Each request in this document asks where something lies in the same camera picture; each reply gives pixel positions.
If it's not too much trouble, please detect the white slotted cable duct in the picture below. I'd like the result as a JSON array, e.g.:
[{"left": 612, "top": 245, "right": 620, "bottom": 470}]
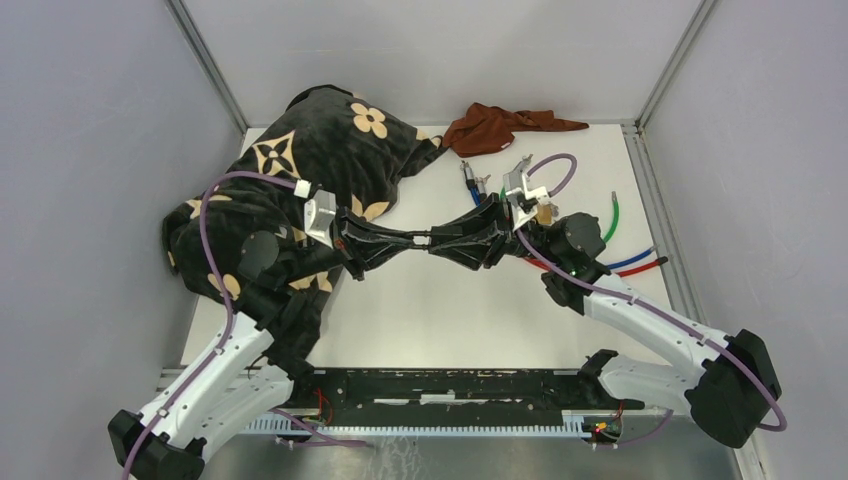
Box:
[{"left": 241, "top": 413, "right": 591, "bottom": 439}]

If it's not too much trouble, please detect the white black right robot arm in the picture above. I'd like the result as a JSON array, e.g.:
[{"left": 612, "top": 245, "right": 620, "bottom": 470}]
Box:
[{"left": 427, "top": 195, "right": 788, "bottom": 448}]

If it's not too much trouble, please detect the black floral patterned blanket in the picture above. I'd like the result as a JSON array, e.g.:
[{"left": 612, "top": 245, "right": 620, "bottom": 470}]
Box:
[{"left": 161, "top": 85, "right": 446, "bottom": 364}]

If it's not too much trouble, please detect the black padlock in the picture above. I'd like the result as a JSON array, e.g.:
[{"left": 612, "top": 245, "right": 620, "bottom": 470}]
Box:
[{"left": 409, "top": 231, "right": 432, "bottom": 248}]

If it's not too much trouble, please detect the brown crumpled cloth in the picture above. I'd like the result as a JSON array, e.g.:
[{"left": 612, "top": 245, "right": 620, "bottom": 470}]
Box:
[{"left": 442, "top": 103, "right": 590, "bottom": 158}]

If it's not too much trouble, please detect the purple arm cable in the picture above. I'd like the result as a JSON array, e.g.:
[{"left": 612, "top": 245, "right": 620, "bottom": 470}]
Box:
[
  {"left": 119, "top": 172, "right": 313, "bottom": 480},
  {"left": 516, "top": 153, "right": 790, "bottom": 448}
]

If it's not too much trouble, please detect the red cable lock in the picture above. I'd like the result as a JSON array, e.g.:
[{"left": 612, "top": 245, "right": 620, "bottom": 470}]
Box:
[{"left": 526, "top": 256, "right": 669, "bottom": 277}]

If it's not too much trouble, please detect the blue cable lock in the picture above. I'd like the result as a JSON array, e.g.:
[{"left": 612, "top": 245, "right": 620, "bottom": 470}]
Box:
[{"left": 460, "top": 160, "right": 656, "bottom": 271}]

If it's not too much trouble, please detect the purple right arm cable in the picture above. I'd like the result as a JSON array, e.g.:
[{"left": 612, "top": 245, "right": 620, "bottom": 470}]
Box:
[{"left": 516, "top": 153, "right": 790, "bottom": 448}]

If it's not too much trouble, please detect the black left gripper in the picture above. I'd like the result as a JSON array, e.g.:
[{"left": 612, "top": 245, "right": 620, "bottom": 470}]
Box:
[{"left": 285, "top": 206, "right": 419, "bottom": 283}]

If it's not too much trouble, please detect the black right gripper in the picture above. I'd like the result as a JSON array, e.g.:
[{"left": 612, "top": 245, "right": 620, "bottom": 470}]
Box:
[{"left": 427, "top": 194, "right": 562, "bottom": 273}]

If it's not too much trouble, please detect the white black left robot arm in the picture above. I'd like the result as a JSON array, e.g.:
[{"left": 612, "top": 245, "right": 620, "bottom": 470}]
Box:
[{"left": 108, "top": 202, "right": 425, "bottom": 479}]

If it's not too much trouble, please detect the brass padlock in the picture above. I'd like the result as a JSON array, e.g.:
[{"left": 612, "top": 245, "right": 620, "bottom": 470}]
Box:
[{"left": 535, "top": 203, "right": 559, "bottom": 226}]

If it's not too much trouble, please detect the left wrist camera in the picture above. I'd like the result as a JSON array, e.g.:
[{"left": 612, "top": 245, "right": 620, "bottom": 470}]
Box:
[{"left": 304, "top": 190, "right": 337, "bottom": 248}]

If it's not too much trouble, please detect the green cable lock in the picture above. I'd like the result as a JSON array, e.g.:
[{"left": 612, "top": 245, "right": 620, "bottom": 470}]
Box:
[{"left": 500, "top": 154, "right": 621, "bottom": 245}]

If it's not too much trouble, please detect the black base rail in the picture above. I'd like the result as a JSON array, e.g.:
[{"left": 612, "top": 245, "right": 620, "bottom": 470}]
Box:
[{"left": 285, "top": 368, "right": 645, "bottom": 427}]

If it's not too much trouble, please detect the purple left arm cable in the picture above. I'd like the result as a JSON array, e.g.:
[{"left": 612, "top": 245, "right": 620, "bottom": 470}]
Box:
[{"left": 119, "top": 172, "right": 313, "bottom": 480}]

